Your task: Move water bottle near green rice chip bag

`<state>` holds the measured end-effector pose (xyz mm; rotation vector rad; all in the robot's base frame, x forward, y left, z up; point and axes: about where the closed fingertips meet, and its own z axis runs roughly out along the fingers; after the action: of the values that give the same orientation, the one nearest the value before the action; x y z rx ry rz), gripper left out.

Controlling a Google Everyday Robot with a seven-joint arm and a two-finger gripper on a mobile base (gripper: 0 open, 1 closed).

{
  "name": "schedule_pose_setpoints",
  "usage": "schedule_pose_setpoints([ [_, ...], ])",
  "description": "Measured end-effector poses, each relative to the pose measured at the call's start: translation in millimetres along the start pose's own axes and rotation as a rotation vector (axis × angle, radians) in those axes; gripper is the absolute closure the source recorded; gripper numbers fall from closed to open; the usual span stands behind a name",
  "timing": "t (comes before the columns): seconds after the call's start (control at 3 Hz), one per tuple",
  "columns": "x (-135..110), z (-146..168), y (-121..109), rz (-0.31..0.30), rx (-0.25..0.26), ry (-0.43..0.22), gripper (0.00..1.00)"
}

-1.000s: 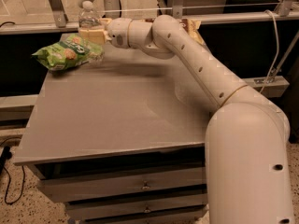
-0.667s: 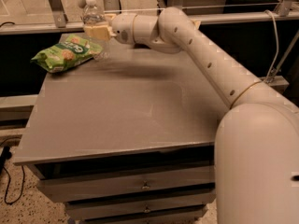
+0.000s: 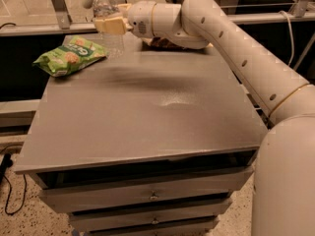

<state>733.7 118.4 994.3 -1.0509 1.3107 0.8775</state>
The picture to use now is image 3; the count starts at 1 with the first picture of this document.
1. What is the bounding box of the green rice chip bag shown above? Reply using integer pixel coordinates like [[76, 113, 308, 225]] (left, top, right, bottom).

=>
[[32, 35, 107, 77]]

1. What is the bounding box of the top cabinet drawer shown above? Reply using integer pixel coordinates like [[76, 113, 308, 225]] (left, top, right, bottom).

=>
[[39, 166, 253, 213]]

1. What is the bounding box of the brown chip bag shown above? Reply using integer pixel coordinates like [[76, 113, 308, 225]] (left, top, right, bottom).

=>
[[142, 36, 215, 51]]

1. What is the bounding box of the middle cabinet drawer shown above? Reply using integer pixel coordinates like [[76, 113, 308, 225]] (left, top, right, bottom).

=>
[[70, 196, 231, 232]]

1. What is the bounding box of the bottom cabinet drawer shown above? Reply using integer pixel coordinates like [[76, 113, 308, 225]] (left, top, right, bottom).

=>
[[84, 215, 221, 236]]

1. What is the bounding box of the black floor cable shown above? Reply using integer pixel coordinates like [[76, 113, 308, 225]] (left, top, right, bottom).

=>
[[0, 145, 28, 216]]

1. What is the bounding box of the cabinet drawer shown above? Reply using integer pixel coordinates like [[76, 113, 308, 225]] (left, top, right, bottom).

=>
[[84, 215, 221, 236], [39, 166, 253, 213], [70, 196, 231, 232]]

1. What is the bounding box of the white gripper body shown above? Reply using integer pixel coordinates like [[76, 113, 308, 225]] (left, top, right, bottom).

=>
[[128, 1, 157, 38]]

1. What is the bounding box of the grey drawer cabinet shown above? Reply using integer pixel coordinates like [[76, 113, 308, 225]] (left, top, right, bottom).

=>
[[14, 30, 276, 236]]

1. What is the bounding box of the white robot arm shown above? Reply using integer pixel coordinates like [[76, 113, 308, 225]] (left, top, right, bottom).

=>
[[94, 0, 315, 236]]

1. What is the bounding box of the grey metal railing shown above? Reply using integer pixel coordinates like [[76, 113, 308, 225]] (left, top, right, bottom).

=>
[[0, 0, 315, 36]]

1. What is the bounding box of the clear plastic water bottle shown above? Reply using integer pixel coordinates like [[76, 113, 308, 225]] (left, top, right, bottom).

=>
[[93, 0, 124, 58]]

